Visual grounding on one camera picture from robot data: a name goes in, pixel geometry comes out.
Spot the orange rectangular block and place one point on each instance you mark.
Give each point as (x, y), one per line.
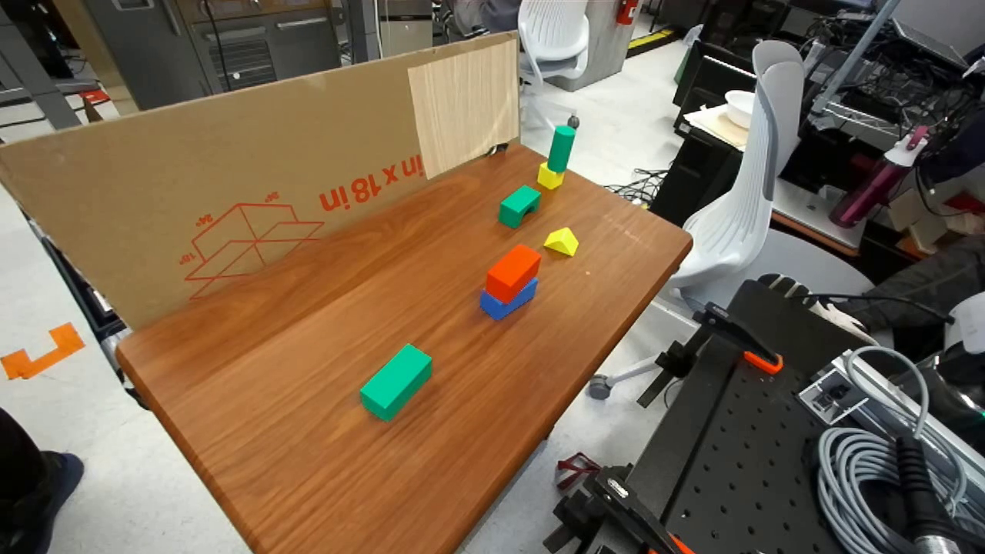
(513, 272)

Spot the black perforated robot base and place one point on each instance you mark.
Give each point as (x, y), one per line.
(730, 468)

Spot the blue rectangular block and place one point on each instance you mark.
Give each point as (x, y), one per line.
(501, 310)

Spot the yellow wedge block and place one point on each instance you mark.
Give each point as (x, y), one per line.
(562, 240)

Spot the green arch block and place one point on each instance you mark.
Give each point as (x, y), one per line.
(517, 203)

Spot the small yellow cube block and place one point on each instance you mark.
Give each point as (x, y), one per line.
(550, 179)

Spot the large green rectangular block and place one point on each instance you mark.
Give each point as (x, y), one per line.
(394, 382)

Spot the green cylinder block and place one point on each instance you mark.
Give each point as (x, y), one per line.
(562, 145)

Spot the light wooden board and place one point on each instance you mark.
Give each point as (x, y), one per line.
(465, 102)

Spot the grey plastic chair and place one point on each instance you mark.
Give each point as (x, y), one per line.
(730, 235)

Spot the white office chair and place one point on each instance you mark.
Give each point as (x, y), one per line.
(554, 39)

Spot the white bowl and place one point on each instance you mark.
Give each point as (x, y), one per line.
(739, 102)

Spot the large cardboard sheet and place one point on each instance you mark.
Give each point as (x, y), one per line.
(179, 201)

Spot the maroon water bottle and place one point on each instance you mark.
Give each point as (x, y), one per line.
(892, 171)

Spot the orange floor tape mark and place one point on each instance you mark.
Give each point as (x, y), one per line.
(62, 342)

